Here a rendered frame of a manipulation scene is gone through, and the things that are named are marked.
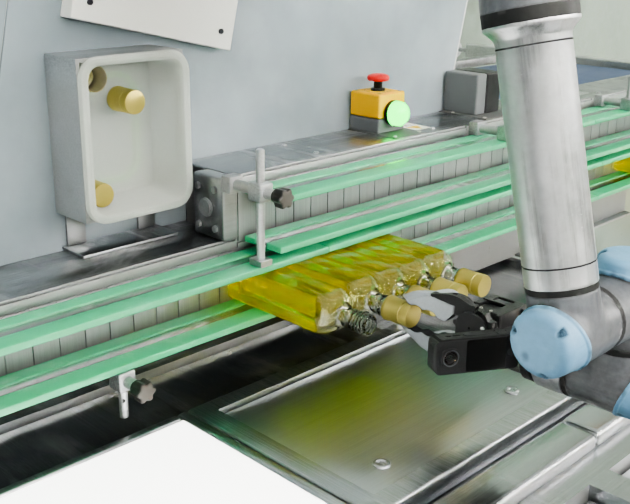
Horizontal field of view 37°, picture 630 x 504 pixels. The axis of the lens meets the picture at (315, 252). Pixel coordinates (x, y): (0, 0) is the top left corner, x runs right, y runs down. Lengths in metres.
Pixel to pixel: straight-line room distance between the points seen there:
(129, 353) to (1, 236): 0.24
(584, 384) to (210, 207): 0.59
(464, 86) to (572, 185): 0.96
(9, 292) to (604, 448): 0.80
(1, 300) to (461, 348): 0.56
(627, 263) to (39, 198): 0.77
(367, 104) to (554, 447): 0.72
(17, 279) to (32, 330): 0.13
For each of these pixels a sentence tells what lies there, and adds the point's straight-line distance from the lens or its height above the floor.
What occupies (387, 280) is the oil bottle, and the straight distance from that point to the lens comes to 1.34.
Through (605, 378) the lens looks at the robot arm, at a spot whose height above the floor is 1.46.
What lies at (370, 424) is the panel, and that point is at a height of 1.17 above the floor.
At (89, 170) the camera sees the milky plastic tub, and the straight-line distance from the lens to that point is 1.27.
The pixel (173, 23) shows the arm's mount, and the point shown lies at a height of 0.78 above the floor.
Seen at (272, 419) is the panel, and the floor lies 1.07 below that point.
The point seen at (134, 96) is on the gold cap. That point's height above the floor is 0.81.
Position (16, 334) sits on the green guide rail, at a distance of 1.15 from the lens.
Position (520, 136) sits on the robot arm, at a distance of 0.94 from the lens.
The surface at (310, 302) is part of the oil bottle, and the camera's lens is 1.27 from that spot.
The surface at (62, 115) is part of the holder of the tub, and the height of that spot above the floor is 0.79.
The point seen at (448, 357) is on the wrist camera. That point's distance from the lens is 1.14.
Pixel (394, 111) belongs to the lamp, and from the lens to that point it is 1.66.
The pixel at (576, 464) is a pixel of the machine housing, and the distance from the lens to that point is 1.27.
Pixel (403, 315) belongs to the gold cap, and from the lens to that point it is 1.26.
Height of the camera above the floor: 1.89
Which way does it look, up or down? 42 degrees down
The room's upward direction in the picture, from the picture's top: 109 degrees clockwise
